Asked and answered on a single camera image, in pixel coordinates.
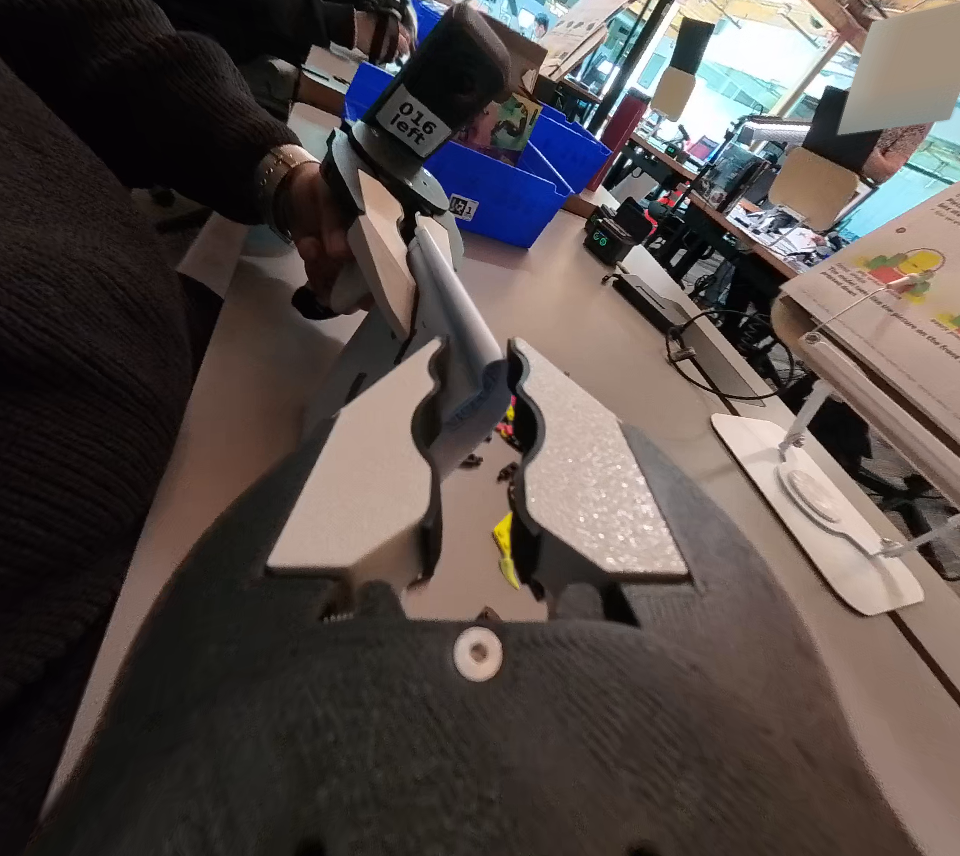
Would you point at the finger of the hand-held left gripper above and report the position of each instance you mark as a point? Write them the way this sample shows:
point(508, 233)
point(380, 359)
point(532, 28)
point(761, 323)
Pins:
point(448, 242)
point(382, 255)

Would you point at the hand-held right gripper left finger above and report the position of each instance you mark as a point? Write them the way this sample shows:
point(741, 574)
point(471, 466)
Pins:
point(352, 488)

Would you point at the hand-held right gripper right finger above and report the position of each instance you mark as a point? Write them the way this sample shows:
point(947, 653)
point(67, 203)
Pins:
point(592, 488)

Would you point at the pale blue instruction booklet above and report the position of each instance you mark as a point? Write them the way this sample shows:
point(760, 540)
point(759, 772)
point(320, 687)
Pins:
point(457, 316)

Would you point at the pile of lego pieces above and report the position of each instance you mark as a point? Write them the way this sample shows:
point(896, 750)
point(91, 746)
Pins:
point(506, 556)

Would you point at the person's left forearm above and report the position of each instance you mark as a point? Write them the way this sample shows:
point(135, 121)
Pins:
point(135, 83)

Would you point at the colourful lego box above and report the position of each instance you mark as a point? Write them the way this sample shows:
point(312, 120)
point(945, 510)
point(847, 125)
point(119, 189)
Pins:
point(510, 124)

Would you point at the blue plastic bin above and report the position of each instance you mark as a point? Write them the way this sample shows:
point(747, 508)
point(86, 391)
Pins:
point(510, 195)
point(577, 150)
point(427, 23)

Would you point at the open cardboard box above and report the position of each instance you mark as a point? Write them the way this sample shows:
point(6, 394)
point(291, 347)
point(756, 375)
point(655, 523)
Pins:
point(525, 57)

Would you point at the white paper sheet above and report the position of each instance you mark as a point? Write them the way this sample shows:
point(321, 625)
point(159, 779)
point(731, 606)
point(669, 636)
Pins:
point(217, 248)

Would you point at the black battery charger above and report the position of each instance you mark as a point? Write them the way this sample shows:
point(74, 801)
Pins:
point(615, 229)

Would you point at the black power adapter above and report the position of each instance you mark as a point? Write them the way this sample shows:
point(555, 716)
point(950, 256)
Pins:
point(649, 297)

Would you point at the white book stand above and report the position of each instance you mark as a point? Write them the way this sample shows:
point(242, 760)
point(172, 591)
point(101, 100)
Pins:
point(817, 533)

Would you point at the cluttered background desk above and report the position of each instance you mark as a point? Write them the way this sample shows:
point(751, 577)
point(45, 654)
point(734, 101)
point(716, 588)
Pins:
point(772, 263)

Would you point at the printed instruction sheet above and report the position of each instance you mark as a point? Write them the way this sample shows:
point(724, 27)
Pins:
point(885, 301)

